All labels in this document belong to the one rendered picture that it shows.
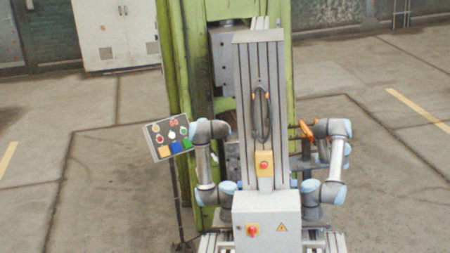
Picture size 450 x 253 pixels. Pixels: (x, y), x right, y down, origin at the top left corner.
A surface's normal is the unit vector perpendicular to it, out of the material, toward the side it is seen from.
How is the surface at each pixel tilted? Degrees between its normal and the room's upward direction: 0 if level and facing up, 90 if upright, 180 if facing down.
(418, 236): 0
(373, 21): 90
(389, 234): 0
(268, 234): 90
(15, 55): 90
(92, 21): 90
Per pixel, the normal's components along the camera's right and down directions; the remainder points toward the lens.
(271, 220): -0.09, 0.40
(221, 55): 0.15, 0.38
